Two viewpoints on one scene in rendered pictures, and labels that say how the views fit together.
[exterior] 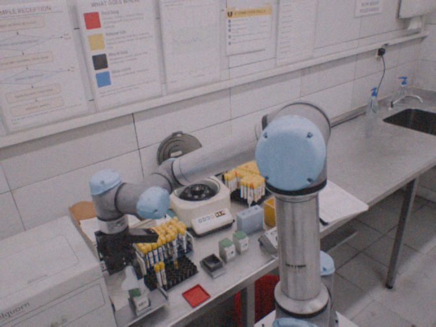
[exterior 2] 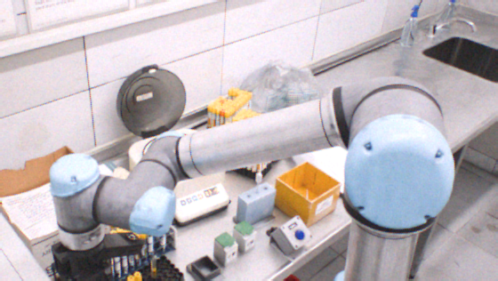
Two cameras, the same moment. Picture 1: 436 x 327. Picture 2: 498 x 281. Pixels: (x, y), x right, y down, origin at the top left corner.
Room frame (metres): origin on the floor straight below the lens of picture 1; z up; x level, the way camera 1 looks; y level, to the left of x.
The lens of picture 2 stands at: (0.14, 0.14, 1.85)
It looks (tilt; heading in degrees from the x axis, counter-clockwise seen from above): 35 degrees down; 351
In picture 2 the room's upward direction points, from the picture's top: 3 degrees clockwise
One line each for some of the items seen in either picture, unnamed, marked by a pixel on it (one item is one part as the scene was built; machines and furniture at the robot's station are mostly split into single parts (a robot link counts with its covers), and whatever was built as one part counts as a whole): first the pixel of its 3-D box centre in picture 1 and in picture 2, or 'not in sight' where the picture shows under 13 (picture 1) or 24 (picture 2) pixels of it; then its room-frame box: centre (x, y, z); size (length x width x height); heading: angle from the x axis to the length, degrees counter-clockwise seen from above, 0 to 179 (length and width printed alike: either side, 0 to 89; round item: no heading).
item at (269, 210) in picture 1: (287, 213); (306, 194); (1.19, -0.28, 0.93); 0.13 x 0.13 x 0.10; 34
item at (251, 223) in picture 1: (250, 222); (255, 206); (1.15, -0.13, 0.92); 0.10 x 0.07 x 0.10; 119
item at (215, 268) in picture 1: (212, 264); (205, 270); (0.96, 0.02, 0.89); 0.09 x 0.05 x 0.04; 32
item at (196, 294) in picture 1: (196, 294); not in sight; (0.84, 0.08, 0.88); 0.07 x 0.07 x 0.01; 35
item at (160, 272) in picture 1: (169, 264); (145, 272); (0.93, 0.17, 0.93); 0.17 x 0.09 x 0.11; 125
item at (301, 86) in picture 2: not in sight; (299, 84); (1.81, -0.42, 0.94); 0.20 x 0.17 x 0.14; 99
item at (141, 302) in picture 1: (139, 298); not in sight; (0.78, 0.25, 0.95); 0.05 x 0.04 x 0.06; 34
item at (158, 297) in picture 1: (133, 309); not in sight; (0.76, 0.26, 0.92); 0.21 x 0.07 x 0.05; 125
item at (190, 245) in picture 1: (163, 249); (132, 246); (1.04, 0.20, 0.91); 0.20 x 0.10 x 0.07; 125
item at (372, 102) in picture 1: (372, 102); (410, 26); (2.32, -1.11, 0.97); 0.08 x 0.07 x 0.20; 128
